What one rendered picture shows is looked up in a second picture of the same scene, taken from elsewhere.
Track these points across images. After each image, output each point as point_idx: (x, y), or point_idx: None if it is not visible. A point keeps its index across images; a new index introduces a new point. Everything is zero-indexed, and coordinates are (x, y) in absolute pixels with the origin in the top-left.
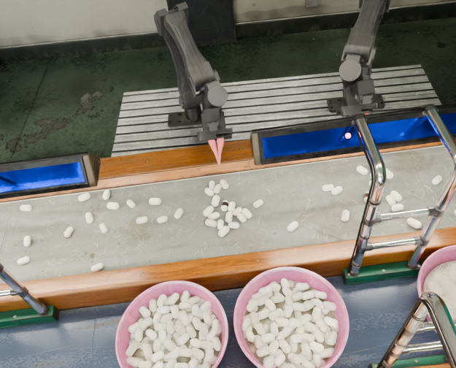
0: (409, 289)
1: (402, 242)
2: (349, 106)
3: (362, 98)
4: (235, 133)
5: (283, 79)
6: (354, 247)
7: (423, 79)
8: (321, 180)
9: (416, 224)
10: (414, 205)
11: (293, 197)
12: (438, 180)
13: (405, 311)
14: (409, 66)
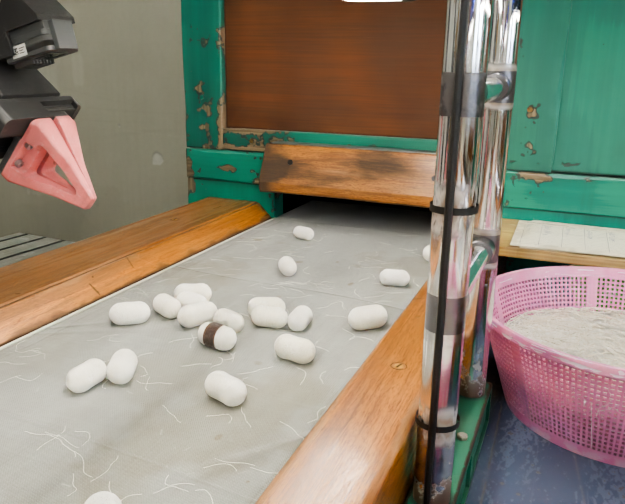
0: (524, 454)
1: (479, 257)
2: (6, 99)
3: (49, 29)
4: None
5: None
6: (444, 309)
7: (48, 241)
8: (38, 383)
9: (378, 310)
10: (314, 308)
11: None
12: (293, 261)
13: (599, 494)
14: (0, 238)
